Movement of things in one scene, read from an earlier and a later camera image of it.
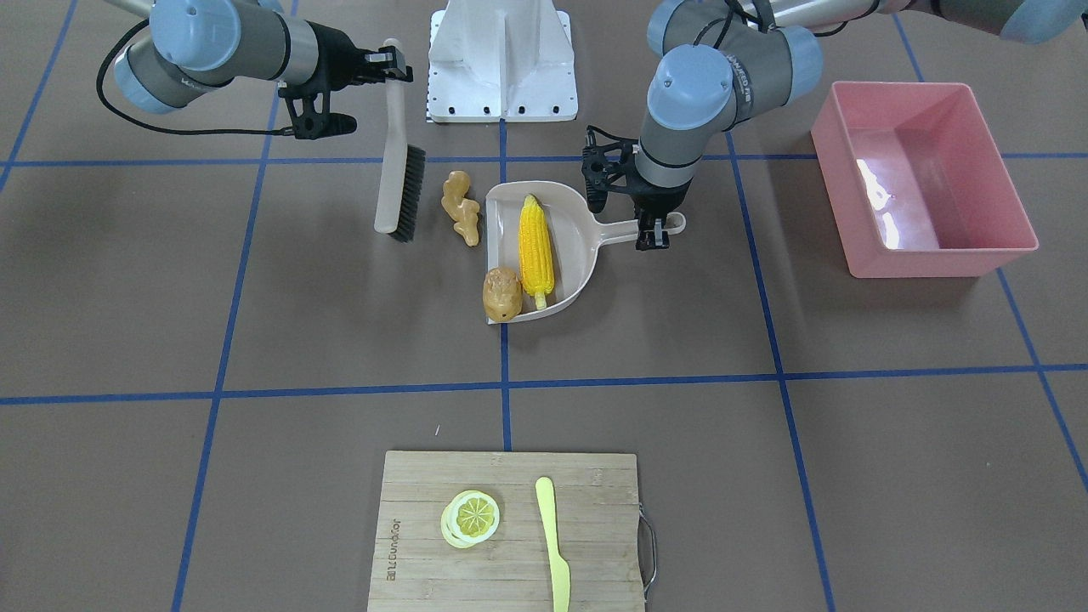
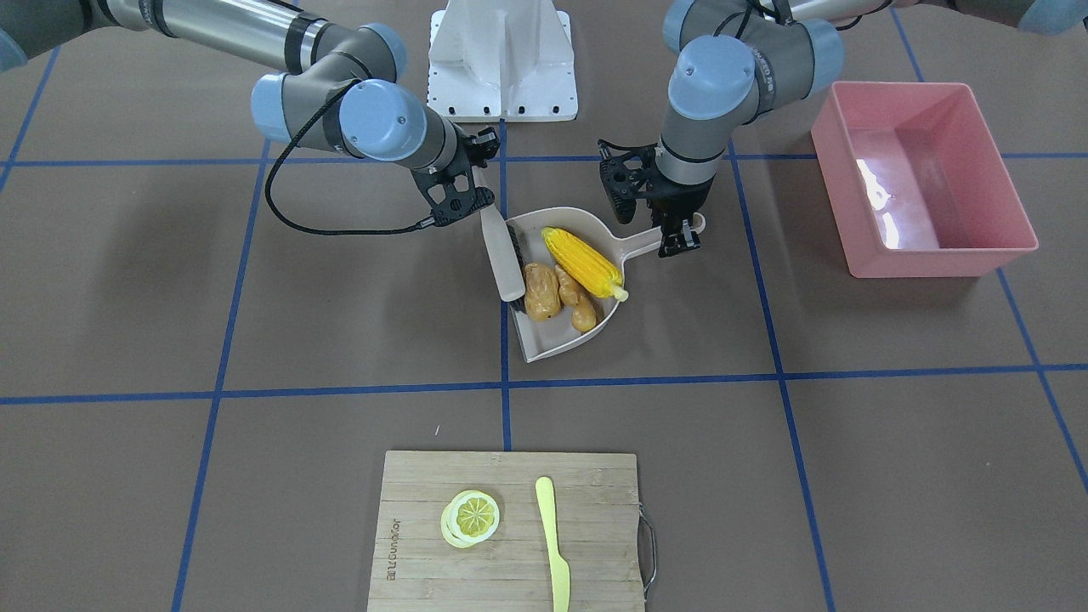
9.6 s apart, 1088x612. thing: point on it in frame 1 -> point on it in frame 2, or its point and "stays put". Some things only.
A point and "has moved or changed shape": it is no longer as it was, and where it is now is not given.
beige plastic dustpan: x=576 y=233 -> x=541 y=338
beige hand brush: x=401 y=178 -> x=506 y=256
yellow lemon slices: x=471 y=517 stays put
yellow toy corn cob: x=535 y=252 -> x=584 y=264
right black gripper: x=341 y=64 -> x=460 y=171
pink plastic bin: x=915 y=183 stays put
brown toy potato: x=501 y=293 -> x=541 y=291
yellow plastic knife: x=559 y=569 stays put
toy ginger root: x=463 y=211 has moved or changed shape
